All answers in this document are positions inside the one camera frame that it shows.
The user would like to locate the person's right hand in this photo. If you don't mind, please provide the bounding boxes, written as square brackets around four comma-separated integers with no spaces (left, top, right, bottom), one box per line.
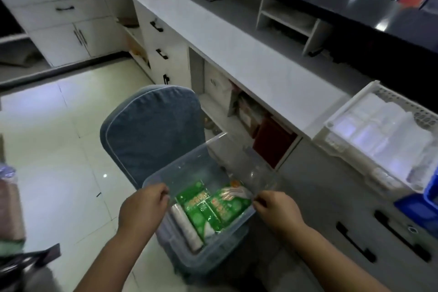
[252,191,307,234]

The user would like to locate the person's left hand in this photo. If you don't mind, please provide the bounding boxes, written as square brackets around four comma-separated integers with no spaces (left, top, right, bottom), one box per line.
[118,184,171,236]

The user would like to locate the clear plastic storage box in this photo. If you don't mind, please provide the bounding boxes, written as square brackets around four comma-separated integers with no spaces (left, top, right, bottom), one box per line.
[142,132,280,276]

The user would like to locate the person's right forearm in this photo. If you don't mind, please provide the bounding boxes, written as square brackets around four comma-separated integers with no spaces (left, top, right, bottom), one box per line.
[274,222,391,292]

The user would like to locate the person's left forearm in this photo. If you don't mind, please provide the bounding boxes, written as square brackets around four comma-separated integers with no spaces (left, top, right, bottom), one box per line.
[73,228,159,292]

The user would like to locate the clear bag with orange print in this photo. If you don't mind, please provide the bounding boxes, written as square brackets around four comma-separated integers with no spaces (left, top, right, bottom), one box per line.
[219,180,254,201]

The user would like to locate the green printed packet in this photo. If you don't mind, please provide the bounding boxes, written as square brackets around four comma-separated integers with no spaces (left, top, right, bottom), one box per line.
[205,187,253,231]
[175,180,219,232]

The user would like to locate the white paper roll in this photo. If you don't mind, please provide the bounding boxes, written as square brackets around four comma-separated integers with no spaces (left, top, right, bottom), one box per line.
[170,203,203,253]

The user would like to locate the dark red box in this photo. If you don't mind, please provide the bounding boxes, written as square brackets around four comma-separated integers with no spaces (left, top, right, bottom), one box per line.
[252,118,298,170]

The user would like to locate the chair with blue-grey cover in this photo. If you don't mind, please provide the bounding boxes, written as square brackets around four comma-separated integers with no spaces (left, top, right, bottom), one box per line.
[99,85,206,190]

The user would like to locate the white plastic lattice basket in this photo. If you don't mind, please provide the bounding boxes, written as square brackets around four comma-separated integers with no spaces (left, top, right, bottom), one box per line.
[313,80,438,195]

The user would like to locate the pile of white plastic bags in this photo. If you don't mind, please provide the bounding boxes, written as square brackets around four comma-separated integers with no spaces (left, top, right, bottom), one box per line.
[330,93,438,183]

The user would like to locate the black flat object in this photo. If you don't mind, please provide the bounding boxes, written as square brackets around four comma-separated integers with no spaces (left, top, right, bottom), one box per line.
[0,243,61,277]

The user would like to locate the brown wrapped bundle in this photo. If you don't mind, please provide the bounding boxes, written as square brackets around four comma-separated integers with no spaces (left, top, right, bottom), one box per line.
[0,162,27,245]

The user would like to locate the blue plastic bin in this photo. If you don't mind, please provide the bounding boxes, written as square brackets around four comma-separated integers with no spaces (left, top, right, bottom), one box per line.
[394,168,438,231]

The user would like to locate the white desktop shelf organizer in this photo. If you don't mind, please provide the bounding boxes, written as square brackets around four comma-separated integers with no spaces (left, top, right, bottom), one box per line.
[256,0,332,57]

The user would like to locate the white cabinet with drawers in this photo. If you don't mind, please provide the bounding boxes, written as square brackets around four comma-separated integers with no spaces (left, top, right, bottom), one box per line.
[0,0,130,68]

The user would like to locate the long black drawer handle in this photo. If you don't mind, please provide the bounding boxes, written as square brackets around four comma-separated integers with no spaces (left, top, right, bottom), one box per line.
[374,210,432,263]
[336,221,377,263]

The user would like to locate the pair of black door handles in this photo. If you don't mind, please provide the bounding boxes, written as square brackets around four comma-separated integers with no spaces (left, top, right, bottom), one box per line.
[73,29,88,47]

